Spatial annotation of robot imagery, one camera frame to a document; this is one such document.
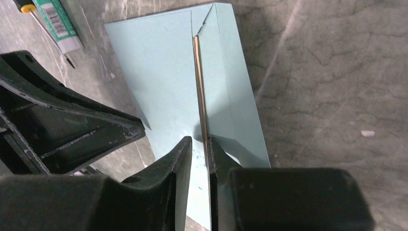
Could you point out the black handled small screwdriver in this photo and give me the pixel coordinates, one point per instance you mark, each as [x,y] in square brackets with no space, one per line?
[28,7]

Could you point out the light blue envelope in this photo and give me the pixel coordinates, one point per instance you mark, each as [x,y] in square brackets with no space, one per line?
[156,56]

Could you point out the green white glue stick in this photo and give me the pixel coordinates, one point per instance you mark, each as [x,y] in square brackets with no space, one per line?
[59,25]

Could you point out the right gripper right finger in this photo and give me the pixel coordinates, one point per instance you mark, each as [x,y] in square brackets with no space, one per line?
[283,199]

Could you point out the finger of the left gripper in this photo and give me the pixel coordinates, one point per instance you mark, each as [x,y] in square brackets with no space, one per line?
[47,128]

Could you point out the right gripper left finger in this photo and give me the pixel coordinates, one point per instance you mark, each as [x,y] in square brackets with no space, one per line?
[154,199]

